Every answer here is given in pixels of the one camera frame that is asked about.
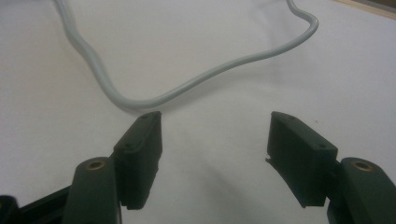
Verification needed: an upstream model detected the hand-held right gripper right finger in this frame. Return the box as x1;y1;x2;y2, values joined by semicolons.
265;110;396;224

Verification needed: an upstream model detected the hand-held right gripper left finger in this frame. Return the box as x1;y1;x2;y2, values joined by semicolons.
62;110;163;224

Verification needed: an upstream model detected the white cable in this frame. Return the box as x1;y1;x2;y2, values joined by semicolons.
53;0;320;113

